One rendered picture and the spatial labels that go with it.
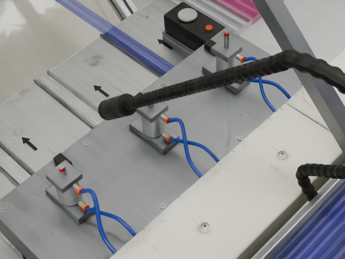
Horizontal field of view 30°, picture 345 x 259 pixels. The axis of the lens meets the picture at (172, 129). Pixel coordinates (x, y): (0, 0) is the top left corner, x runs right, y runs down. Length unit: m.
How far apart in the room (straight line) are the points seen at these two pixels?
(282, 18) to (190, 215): 0.19
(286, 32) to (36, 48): 1.38
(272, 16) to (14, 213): 0.30
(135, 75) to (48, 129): 0.13
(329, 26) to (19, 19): 1.17
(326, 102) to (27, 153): 0.35
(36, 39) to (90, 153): 1.24
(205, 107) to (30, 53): 1.22
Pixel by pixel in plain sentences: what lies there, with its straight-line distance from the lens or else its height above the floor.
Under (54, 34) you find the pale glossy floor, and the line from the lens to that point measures 1.90.
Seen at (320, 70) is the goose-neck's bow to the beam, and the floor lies 1.52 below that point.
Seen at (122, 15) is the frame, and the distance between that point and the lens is 1.64.
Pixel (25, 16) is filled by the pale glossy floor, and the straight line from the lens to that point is 1.88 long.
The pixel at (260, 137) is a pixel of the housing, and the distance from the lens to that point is 0.63.
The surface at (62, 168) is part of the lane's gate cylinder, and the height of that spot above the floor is 1.21.
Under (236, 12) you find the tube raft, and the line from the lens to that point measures 0.86.
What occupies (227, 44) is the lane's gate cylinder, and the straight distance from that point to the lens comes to 0.67.
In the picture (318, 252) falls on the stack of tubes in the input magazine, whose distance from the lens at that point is 0.44.
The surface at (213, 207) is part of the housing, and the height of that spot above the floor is 1.27.
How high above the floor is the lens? 1.76
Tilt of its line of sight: 62 degrees down
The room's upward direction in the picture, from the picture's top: 81 degrees clockwise
